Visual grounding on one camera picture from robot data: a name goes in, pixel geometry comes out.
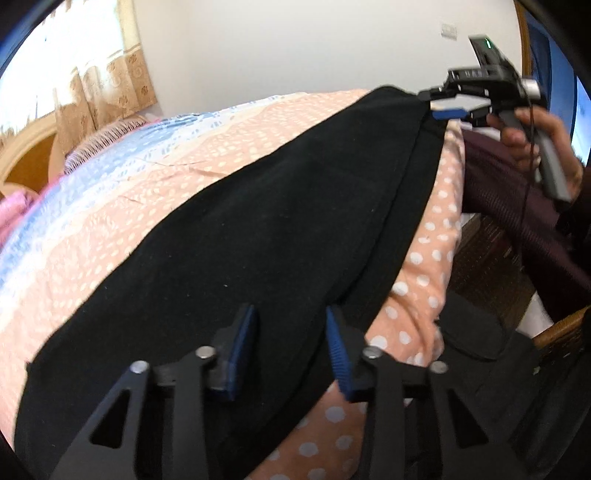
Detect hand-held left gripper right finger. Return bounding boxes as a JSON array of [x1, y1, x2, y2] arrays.
[[324, 305, 529, 480]]

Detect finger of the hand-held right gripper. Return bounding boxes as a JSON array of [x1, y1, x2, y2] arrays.
[[431, 104, 491, 129], [417, 84, 469, 103]]

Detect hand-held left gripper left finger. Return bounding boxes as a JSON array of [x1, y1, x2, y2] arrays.
[[48, 302, 259, 480]]

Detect black pants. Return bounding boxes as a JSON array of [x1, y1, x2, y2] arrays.
[[14, 85, 446, 480]]

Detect person's right forearm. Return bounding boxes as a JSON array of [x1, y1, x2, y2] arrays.
[[554, 164, 591, 232]]

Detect person's right hand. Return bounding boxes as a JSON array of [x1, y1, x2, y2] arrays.
[[487, 108, 585, 199]]

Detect person's maroon sweater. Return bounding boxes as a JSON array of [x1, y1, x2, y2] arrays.
[[462, 129, 591, 296]]

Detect brown wicker chair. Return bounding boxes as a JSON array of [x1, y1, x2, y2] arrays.
[[450, 215, 591, 365]]

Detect polka dot bedspread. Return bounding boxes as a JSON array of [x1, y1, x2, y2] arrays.
[[0, 88, 467, 480]]

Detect striped pillow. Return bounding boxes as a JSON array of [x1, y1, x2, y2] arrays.
[[62, 115, 151, 174]]

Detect pink folded blanket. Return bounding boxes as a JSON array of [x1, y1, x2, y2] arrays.
[[0, 191, 40, 245]]

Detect cream wooden headboard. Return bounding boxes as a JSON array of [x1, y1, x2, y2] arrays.
[[0, 113, 61, 195]]

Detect beige patterned window curtain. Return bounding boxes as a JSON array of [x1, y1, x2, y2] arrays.
[[46, 0, 158, 148]]

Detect wooden door frame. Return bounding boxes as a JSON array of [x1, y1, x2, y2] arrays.
[[513, 0, 548, 107]]

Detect thin black cable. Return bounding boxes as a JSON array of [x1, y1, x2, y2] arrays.
[[519, 104, 539, 273]]

